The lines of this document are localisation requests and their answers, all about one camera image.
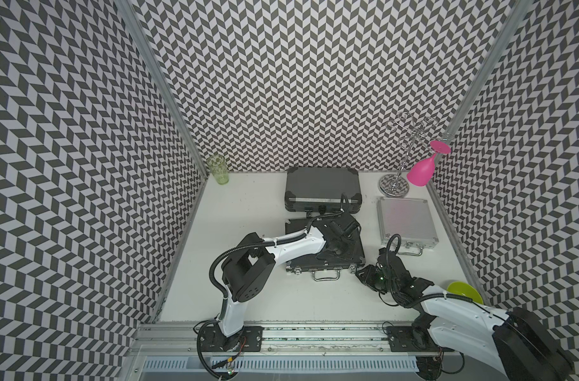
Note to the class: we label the black poker case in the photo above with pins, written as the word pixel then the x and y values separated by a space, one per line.
pixel 327 268
pixel 312 189

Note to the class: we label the silver aluminium poker case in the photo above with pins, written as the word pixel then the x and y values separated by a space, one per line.
pixel 410 218

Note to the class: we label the pink plastic wine glass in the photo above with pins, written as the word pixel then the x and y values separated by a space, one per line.
pixel 423 171

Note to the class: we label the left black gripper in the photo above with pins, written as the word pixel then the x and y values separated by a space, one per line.
pixel 349 254

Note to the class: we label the yellow-green plastic ball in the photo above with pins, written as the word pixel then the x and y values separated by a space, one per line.
pixel 464 289

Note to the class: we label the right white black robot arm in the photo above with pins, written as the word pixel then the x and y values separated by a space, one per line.
pixel 516 342

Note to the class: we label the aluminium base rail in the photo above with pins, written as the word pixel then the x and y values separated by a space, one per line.
pixel 275 338

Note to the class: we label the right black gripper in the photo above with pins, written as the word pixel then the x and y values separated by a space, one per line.
pixel 366 277

